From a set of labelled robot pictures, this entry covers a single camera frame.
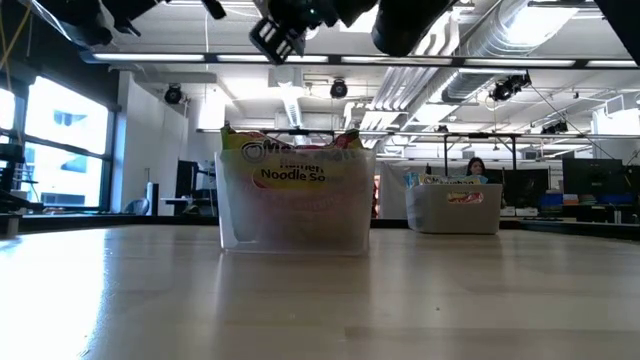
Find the black round ceiling spotlight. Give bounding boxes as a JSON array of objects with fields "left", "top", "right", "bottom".
[
  {"left": 163, "top": 83, "right": 184, "bottom": 105},
  {"left": 328, "top": 77, "right": 350, "bottom": 100}
]

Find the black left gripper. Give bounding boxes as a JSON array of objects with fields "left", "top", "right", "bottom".
[{"left": 102, "top": 0, "right": 227, "bottom": 37}]

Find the person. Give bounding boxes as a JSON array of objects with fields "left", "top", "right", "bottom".
[{"left": 464, "top": 156, "right": 489, "bottom": 185}]

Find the silver ventilation duct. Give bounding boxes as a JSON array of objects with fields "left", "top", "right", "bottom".
[{"left": 439, "top": 0, "right": 621, "bottom": 104}]

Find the black track light cluster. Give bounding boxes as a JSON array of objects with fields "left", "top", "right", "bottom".
[
  {"left": 487, "top": 72, "right": 533, "bottom": 104},
  {"left": 539, "top": 119, "right": 570, "bottom": 136}
]

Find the large window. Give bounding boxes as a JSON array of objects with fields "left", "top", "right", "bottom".
[{"left": 0, "top": 74, "right": 114, "bottom": 211}]

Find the overhead light bar rail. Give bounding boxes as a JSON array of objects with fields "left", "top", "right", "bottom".
[{"left": 82, "top": 51, "right": 640, "bottom": 70}]

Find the small white plastic bin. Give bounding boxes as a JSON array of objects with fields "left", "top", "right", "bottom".
[{"left": 404, "top": 182, "right": 504, "bottom": 235}]

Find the clear translucent plastic bin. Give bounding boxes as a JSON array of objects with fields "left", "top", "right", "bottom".
[{"left": 213, "top": 147, "right": 377, "bottom": 257}]

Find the grey office chair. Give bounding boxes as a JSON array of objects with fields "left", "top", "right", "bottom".
[{"left": 122, "top": 197, "right": 151, "bottom": 217}]

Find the black aluminium table frame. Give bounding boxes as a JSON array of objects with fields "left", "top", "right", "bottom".
[{"left": 0, "top": 213, "right": 640, "bottom": 242}]

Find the yellow cable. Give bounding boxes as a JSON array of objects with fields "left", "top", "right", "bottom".
[{"left": 0, "top": 0, "right": 32, "bottom": 92}]

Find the black metal stand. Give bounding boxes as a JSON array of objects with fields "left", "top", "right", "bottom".
[
  {"left": 259, "top": 128, "right": 337, "bottom": 144},
  {"left": 442, "top": 132, "right": 519, "bottom": 174}
]

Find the black monitor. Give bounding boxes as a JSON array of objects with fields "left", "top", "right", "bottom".
[
  {"left": 562, "top": 157, "right": 625, "bottom": 196},
  {"left": 175, "top": 159, "right": 200, "bottom": 199},
  {"left": 487, "top": 168, "right": 551, "bottom": 207}
]

